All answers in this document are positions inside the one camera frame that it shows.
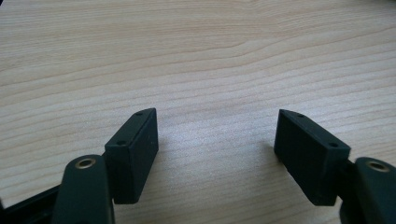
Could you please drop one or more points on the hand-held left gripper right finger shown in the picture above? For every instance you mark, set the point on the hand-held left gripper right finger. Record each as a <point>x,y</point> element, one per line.
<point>308,158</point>

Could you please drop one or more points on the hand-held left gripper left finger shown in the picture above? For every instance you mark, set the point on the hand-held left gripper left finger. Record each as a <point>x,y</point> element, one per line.
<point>132,158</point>

